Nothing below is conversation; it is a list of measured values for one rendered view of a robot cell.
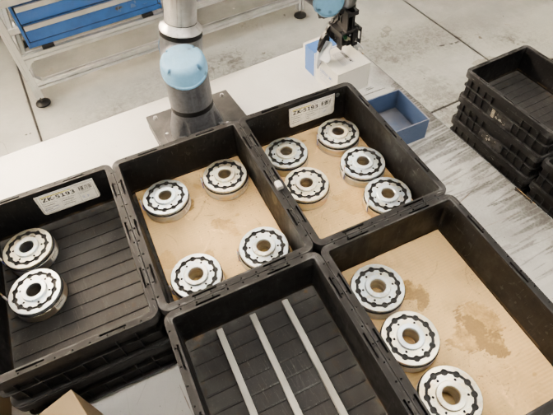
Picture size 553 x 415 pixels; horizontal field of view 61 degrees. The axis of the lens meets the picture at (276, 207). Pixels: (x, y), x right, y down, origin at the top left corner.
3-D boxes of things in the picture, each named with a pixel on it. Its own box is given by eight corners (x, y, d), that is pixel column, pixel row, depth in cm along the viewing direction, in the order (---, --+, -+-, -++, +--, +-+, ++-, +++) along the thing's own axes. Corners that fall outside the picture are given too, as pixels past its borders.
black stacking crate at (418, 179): (243, 155, 119) (238, 120, 110) (345, 117, 126) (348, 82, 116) (316, 278, 96) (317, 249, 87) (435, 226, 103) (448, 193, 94)
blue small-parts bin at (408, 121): (364, 160, 130) (368, 142, 125) (338, 128, 139) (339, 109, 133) (425, 137, 135) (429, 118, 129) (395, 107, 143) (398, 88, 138)
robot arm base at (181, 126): (164, 123, 137) (155, 95, 130) (211, 106, 141) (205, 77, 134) (183, 153, 128) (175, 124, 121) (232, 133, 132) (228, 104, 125)
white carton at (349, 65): (303, 66, 158) (303, 43, 151) (332, 54, 161) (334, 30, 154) (336, 99, 147) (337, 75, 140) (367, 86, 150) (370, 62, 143)
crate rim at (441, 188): (238, 126, 111) (236, 118, 110) (347, 87, 118) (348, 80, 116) (316, 254, 89) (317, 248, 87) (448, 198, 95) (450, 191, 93)
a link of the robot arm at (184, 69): (171, 117, 123) (159, 72, 113) (166, 88, 131) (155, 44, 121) (216, 109, 124) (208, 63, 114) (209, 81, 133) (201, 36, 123)
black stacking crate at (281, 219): (127, 197, 112) (112, 164, 103) (241, 155, 119) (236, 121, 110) (177, 340, 90) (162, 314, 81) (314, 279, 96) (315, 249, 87)
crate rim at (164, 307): (113, 169, 105) (109, 161, 103) (237, 126, 111) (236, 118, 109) (164, 320, 82) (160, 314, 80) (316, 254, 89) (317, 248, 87)
